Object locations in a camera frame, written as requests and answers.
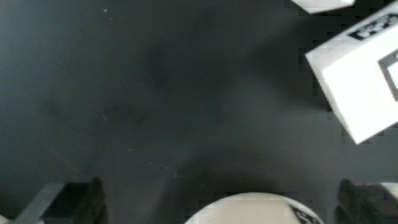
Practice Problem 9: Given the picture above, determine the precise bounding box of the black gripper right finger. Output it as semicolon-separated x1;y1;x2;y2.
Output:
334;179;398;224

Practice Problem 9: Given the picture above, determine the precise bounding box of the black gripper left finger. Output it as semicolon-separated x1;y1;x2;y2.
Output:
0;176;109;224

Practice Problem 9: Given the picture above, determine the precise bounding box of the white round stool seat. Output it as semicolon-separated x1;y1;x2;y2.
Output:
185;193;324;224

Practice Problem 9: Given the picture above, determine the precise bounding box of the white stool leg block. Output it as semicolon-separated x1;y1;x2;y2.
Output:
306;10;398;143
292;0;356;14

